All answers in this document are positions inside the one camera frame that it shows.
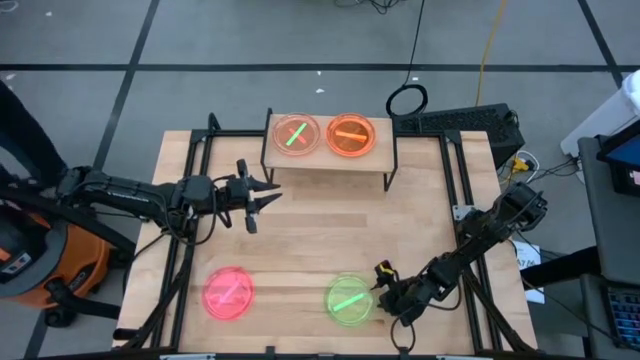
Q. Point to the pink translucent plate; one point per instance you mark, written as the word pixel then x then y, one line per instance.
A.
pixel 291 131
pixel 220 300

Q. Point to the black metal rig frame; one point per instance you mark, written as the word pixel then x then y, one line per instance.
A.
pixel 230 133

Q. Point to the silver aluminium extrusion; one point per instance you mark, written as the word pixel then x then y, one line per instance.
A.
pixel 187 357
pixel 462 357

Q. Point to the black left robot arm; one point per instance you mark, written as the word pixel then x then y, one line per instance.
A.
pixel 125 192

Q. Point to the black table edge clamp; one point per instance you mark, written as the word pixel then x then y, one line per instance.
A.
pixel 404 353
pixel 270 351

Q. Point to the yellow plug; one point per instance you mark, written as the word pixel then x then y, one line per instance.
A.
pixel 520 165

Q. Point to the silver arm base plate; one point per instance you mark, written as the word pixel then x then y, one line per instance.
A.
pixel 461 212

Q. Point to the wooden shelf with black legs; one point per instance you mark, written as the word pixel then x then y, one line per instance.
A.
pixel 325 160

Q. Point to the orange translucent plate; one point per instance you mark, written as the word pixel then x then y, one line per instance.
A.
pixel 350 145

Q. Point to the black keyboard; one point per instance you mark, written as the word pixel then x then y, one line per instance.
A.
pixel 622 315

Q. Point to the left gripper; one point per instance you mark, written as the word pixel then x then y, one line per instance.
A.
pixel 248 222

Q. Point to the white paper sheet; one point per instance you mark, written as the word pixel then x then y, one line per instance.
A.
pixel 532 280

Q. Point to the black laptop with blue screen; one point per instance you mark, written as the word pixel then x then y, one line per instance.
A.
pixel 622 157

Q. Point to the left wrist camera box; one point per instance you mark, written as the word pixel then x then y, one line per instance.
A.
pixel 232 194

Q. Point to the person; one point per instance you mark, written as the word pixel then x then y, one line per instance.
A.
pixel 27 140

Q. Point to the orange shop vacuum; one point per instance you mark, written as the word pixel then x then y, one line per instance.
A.
pixel 85 260

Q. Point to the black desk base bar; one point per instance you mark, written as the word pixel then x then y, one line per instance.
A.
pixel 560 265

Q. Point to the white plastic bin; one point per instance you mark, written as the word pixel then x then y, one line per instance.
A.
pixel 595 125

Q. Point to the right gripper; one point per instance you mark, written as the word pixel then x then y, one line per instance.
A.
pixel 412 300

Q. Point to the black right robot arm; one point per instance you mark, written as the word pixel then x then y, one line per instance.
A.
pixel 480 235

